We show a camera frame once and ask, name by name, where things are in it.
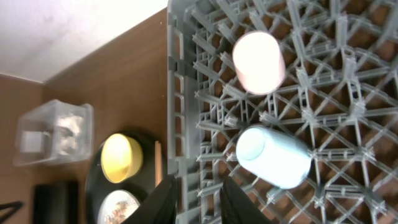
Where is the food scraps and rice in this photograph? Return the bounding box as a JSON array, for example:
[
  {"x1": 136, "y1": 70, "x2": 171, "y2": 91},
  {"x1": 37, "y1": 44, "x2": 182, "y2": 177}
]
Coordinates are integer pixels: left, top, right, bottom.
[{"x1": 105, "y1": 201, "x2": 132, "y2": 224}]

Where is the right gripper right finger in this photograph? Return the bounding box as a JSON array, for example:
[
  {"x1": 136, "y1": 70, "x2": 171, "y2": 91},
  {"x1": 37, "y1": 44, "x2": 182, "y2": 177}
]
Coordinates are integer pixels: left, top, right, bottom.
[{"x1": 220, "y1": 177, "x2": 271, "y2": 224}]

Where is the round black tray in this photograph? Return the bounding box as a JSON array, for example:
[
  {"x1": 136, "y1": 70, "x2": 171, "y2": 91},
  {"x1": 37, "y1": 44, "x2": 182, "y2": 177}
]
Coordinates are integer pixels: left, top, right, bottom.
[{"x1": 85, "y1": 129, "x2": 157, "y2": 224}]

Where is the black rectangular bin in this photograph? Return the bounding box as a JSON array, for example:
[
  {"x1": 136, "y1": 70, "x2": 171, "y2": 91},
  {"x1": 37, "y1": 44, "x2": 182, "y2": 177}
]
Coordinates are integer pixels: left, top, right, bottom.
[{"x1": 32, "y1": 180, "x2": 79, "y2": 224}]

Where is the blue plastic cup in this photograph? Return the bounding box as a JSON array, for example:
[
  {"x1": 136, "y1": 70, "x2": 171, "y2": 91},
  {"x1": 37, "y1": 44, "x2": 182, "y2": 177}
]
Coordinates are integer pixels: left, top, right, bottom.
[{"x1": 236, "y1": 125, "x2": 312, "y2": 189}]

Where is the clear plastic bin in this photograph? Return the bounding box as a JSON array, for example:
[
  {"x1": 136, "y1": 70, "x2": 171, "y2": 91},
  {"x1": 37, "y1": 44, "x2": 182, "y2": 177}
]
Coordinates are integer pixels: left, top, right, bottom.
[{"x1": 14, "y1": 100, "x2": 94, "y2": 166}]

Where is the pink plastic cup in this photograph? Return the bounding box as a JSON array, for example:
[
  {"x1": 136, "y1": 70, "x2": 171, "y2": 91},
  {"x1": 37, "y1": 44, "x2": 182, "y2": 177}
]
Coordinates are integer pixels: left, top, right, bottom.
[{"x1": 232, "y1": 31, "x2": 286, "y2": 95}]

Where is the grey dishwasher rack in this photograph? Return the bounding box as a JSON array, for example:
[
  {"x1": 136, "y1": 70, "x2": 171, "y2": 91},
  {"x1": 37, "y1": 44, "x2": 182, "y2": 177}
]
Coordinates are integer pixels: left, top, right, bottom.
[{"x1": 167, "y1": 0, "x2": 397, "y2": 223}]

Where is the grey plate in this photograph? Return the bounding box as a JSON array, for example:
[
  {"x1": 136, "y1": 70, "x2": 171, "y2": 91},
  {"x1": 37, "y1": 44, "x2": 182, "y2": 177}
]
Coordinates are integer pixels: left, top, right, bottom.
[{"x1": 96, "y1": 190, "x2": 141, "y2": 224}]

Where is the yellow plastic bowl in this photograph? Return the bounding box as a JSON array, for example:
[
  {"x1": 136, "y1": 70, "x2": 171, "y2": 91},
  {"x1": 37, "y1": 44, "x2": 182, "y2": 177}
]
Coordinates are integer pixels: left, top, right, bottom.
[{"x1": 101, "y1": 134, "x2": 144, "y2": 184}]

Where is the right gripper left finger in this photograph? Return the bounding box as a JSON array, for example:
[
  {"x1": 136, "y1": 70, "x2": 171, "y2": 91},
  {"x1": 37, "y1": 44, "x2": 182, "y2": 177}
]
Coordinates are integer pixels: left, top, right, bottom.
[{"x1": 122, "y1": 174, "x2": 178, "y2": 224}]

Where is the white tissue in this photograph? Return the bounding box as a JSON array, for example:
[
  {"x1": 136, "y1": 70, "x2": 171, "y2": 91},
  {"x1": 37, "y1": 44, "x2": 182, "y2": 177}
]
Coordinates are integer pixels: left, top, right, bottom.
[{"x1": 57, "y1": 113, "x2": 83, "y2": 156}]

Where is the white label on bin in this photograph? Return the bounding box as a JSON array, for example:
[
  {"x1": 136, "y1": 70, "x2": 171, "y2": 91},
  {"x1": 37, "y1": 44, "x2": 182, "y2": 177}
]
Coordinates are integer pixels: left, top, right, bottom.
[{"x1": 20, "y1": 131, "x2": 45, "y2": 153}]

